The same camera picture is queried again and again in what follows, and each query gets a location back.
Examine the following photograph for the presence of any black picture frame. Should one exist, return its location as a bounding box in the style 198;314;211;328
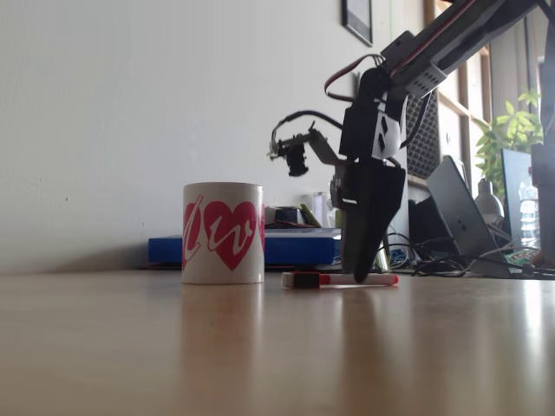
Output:
341;0;375;49

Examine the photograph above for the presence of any grey desk lamp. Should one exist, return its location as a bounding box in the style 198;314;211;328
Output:
473;177;507;227

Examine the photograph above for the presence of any green circuit board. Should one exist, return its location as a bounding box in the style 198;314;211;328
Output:
506;248;544;266

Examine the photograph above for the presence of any black camera on metal bracket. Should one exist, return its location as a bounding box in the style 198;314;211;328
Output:
265;120;346;179

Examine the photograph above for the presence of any black computer monitor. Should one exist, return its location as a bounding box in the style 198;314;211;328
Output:
499;147;543;253

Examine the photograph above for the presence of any white cable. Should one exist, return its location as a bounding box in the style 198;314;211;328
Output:
471;235;522;262

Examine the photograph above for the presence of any white mug with pink hearts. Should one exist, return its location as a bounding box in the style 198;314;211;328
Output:
181;181;266;286

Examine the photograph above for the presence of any grey open laptop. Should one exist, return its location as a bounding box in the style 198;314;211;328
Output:
426;155;513;279

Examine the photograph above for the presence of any clear plastic container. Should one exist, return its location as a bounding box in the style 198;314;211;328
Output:
311;191;335;230

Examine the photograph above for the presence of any black small box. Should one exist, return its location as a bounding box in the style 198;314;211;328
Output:
264;205;323;230

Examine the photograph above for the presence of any clear plastic bottle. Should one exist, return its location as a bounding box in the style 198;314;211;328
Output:
517;179;543;251

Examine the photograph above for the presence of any blue flat box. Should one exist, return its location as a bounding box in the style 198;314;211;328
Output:
147;226;344;266

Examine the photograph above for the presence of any white marker pen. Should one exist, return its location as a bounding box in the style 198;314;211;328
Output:
281;271;400;290

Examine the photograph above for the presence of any black cable bundle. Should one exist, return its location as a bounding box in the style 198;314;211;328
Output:
387;232;480;278

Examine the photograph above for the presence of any wooden wall shelf frame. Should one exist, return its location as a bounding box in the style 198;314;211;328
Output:
422;0;494;179

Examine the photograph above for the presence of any dark acoustic foam panel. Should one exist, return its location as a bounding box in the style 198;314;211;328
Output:
403;88;441;181

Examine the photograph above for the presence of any green potted plant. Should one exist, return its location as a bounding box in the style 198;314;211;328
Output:
473;88;545;188

